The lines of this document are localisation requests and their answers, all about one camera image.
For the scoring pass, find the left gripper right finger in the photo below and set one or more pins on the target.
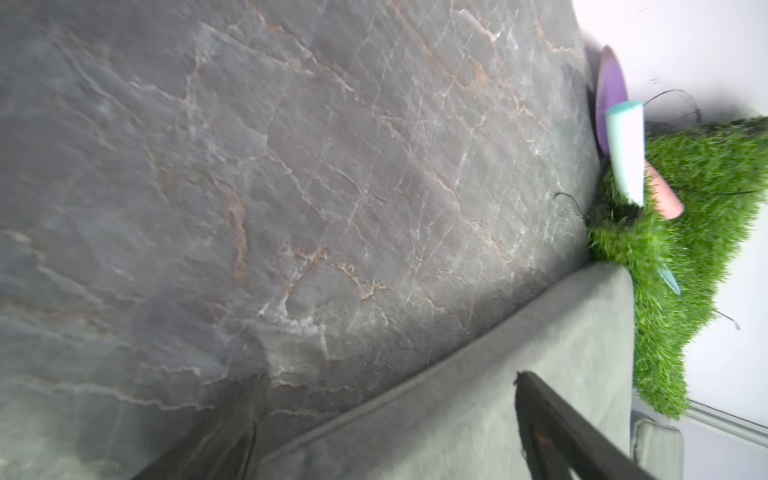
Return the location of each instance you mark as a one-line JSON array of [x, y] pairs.
[[559, 443]]

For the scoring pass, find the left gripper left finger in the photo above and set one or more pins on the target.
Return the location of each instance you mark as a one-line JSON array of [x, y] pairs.
[[226, 443]]

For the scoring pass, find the grey laptop bag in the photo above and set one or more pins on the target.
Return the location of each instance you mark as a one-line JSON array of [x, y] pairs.
[[657, 448], [457, 419]]

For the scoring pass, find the green artificial grass mat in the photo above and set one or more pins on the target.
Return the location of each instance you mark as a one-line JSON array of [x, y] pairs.
[[719, 172]]

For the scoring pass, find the teal garden trowel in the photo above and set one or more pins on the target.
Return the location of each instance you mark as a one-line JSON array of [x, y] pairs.
[[625, 134]]

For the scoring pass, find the purple pink garden trowel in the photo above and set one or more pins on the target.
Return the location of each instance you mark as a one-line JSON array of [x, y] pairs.
[[611, 89]]

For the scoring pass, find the aluminium wall rail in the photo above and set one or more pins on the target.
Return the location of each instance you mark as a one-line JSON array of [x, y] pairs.
[[737, 428]]

